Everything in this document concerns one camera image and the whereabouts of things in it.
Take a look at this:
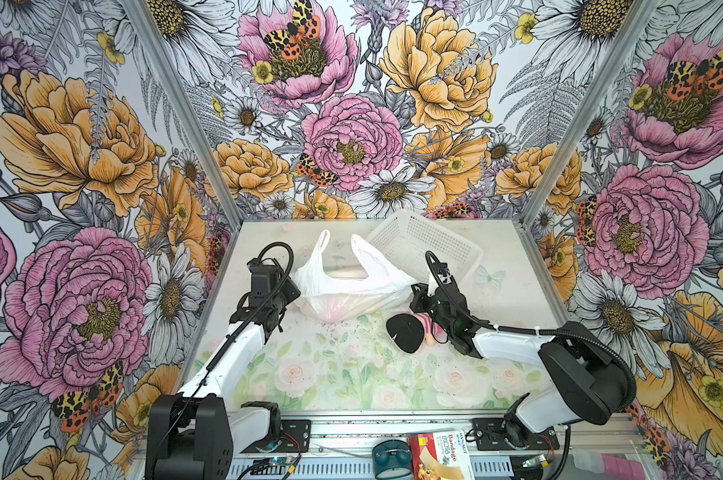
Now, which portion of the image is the white plastic bag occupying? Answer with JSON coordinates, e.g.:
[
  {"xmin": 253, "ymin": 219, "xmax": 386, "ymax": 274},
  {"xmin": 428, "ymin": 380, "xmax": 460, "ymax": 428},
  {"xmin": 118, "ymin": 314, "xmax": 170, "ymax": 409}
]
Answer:
[{"xmin": 291, "ymin": 230, "xmax": 417, "ymax": 323}]

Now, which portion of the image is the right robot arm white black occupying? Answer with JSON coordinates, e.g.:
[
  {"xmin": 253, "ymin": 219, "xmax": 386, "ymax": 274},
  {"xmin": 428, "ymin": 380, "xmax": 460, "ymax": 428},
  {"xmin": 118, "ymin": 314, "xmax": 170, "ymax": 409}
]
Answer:
[{"xmin": 411, "ymin": 274, "xmax": 637, "ymax": 450}]

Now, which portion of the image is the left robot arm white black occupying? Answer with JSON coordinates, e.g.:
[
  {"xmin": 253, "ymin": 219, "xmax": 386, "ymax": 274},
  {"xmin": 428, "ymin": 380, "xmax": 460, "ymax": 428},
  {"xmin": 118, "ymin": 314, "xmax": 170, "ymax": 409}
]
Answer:
[{"xmin": 144, "ymin": 258, "xmax": 300, "ymax": 479}]

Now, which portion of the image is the pink toy food piece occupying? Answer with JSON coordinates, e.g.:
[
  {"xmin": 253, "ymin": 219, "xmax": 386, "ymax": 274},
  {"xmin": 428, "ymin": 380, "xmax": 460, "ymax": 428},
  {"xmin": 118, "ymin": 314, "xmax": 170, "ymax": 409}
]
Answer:
[{"xmin": 415, "ymin": 313, "xmax": 449, "ymax": 346}]

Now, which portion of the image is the white plastic mesh basket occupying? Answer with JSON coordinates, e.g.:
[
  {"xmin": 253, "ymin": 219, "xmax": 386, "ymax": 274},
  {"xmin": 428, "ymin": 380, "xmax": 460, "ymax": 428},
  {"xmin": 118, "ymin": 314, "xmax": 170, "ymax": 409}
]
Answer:
[{"xmin": 367, "ymin": 210, "xmax": 483, "ymax": 283}]

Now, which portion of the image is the red white bandage box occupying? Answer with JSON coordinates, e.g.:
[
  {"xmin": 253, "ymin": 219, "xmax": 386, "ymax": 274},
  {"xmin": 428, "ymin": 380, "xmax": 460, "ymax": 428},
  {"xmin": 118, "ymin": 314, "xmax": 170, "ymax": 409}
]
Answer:
[{"xmin": 409, "ymin": 431, "xmax": 475, "ymax": 480}]

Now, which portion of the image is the teal round tape dispenser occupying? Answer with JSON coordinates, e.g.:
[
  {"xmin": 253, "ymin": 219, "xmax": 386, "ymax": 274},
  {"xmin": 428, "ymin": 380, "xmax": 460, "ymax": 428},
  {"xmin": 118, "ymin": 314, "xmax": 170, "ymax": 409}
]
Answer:
[{"xmin": 373, "ymin": 439, "xmax": 413, "ymax": 480}]

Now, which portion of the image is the pink transparent packet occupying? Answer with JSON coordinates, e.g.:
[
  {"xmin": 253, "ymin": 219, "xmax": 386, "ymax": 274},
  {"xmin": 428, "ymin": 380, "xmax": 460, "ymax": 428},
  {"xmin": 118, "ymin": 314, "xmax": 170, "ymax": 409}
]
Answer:
[{"xmin": 573, "ymin": 449, "xmax": 647, "ymax": 480}]

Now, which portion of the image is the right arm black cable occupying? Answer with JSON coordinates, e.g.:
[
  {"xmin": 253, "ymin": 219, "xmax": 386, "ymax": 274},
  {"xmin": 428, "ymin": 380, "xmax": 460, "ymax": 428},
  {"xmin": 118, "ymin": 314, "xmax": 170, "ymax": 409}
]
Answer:
[{"xmin": 424, "ymin": 250, "xmax": 637, "ymax": 415}]

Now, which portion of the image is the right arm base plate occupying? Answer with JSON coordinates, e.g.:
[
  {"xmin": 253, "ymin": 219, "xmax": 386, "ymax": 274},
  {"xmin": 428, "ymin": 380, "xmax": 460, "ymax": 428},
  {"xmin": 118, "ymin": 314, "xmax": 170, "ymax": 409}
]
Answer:
[{"xmin": 469, "ymin": 417, "xmax": 559, "ymax": 451}]

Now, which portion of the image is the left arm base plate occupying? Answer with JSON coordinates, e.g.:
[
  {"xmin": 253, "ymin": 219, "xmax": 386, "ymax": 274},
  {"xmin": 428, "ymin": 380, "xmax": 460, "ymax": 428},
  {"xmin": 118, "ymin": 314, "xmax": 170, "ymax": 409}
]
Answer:
[{"xmin": 243, "ymin": 419, "xmax": 312, "ymax": 454}]

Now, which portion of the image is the aluminium corner post left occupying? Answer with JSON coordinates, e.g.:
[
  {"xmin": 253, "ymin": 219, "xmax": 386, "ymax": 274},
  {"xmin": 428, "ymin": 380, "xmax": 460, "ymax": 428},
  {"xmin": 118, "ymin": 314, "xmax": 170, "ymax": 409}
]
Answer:
[{"xmin": 124, "ymin": 1, "xmax": 242, "ymax": 232}]

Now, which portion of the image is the aluminium corner post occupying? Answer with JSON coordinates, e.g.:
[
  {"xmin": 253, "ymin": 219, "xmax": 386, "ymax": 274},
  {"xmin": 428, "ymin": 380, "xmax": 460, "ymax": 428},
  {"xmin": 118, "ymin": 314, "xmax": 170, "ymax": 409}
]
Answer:
[
  {"xmin": 521, "ymin": 0, "xmax": 657, "ymax": 229},
  {"xmin": 124, "ymin": 1, "xmax": 242, "ymax": 232}
]

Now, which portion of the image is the aluminium corner post right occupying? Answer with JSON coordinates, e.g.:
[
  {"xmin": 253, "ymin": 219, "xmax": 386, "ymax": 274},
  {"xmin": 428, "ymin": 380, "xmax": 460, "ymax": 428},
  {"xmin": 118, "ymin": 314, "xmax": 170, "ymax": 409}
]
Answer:
[{"xmin": 521, "ymin": 0, "xmax": 657, "ymax": 229}]

